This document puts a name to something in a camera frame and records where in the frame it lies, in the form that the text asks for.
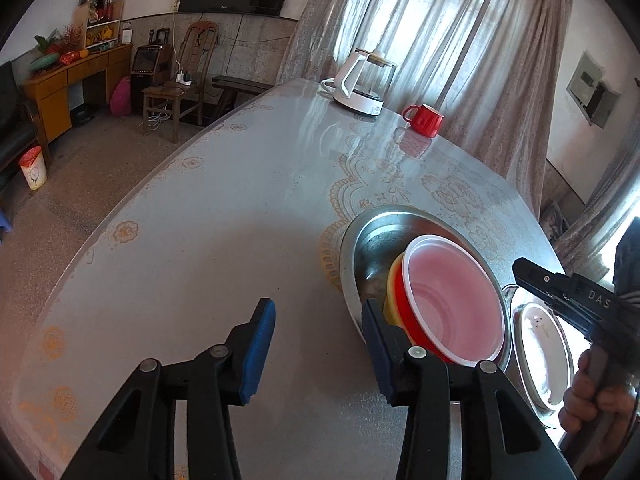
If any black portable speaker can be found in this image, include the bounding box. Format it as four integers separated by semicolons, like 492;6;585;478
130;45;173;86

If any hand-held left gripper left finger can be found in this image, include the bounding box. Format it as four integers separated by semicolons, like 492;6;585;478
60;298;276;480

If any narrow beige sheer curtain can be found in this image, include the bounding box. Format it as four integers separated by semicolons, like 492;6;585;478
552;80;640;261

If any grey electrical panel box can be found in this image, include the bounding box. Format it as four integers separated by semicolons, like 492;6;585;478
566;51;622;128

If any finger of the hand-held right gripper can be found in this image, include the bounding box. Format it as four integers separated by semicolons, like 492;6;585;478
512;257;573;308

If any white rose print plate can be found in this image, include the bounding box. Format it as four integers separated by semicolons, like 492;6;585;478
515;302;571;408

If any red plastic bowl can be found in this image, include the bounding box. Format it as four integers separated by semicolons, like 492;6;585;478
395;234;506;366

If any white glass electric kettle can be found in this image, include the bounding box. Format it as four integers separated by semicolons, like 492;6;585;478
320;48;398;117

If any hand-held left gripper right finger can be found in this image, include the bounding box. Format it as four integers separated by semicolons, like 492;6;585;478
361;298;576;480

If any yellow plastic bowl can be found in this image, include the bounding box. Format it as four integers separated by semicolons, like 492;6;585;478
382;250;416;333

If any wooden desk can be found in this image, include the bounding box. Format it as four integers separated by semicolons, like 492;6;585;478
22;42;133;146

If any person's right hand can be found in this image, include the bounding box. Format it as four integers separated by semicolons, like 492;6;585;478
557;347;640;433

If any red white trash bin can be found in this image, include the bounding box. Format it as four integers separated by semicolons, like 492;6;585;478
19;146;48;191

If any wide beige sheer curtain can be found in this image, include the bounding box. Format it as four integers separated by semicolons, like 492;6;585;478
275;0;578;216

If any tall-back wooden chair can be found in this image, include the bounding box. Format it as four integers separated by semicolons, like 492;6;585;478
141;20;221;143

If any dark wooden bench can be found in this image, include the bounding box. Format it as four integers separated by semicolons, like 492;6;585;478
211;75;273;117

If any person's dark jacket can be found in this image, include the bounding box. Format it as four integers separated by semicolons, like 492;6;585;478
614;222;640;306

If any stainless steel bowl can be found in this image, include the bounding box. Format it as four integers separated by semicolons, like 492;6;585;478
339;207;516;376

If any shelf with decorations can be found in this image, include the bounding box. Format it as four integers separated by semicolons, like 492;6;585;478
75;0;125;51

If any pink bag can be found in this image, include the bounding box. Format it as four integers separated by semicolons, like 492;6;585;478
110;76;133;116

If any red mug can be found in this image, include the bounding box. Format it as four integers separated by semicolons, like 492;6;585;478
402;104;445;139

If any pile of printed bags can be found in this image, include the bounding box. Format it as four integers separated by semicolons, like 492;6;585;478
542;200;568;241

